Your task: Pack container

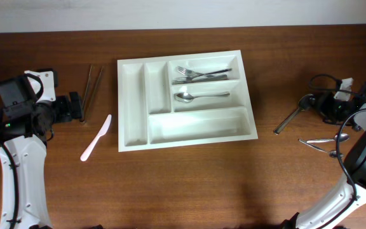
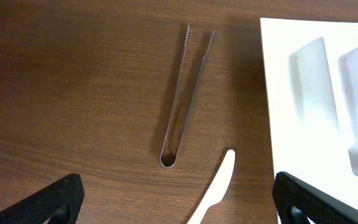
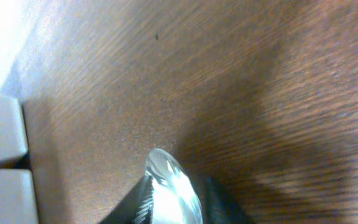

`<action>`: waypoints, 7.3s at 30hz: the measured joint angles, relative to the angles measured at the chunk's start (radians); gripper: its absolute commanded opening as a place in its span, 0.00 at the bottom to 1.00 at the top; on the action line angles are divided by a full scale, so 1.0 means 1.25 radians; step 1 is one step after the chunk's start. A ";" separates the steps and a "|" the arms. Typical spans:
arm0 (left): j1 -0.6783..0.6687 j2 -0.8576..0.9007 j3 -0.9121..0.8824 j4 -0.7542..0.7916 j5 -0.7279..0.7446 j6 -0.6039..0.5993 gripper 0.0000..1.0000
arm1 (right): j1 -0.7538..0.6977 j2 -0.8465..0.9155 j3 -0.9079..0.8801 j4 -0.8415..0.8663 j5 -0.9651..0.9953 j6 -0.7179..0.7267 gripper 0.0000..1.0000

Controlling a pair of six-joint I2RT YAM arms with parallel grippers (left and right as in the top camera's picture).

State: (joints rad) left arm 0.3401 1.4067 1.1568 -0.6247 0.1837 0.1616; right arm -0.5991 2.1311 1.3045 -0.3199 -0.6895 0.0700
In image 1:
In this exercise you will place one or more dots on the white plastic knife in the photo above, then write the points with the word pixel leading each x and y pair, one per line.
pixel 105 127

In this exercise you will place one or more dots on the large silver spoon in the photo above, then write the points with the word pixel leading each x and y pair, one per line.
pixel 188 98
pixel 292 116

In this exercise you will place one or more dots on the metal kitchen tongs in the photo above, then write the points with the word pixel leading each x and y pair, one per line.
pixel 90 92

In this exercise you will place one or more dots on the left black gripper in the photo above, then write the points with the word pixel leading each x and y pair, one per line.
pixel 67 114

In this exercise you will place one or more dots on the silver fork dark handle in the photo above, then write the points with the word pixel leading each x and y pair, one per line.
pixel 192 74

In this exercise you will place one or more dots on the small silver teaspoon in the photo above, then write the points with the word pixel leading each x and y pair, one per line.
pixel 343 137
pixel 319 149

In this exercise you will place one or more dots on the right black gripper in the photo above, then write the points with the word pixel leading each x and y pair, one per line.
pixel 321 102

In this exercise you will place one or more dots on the white cutlery tray organizer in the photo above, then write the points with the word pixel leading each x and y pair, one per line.
pixel 150 118

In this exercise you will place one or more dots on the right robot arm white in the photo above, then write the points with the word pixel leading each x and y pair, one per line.
pixel 350 192

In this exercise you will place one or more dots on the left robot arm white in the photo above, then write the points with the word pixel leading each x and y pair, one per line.
pixel 31 108

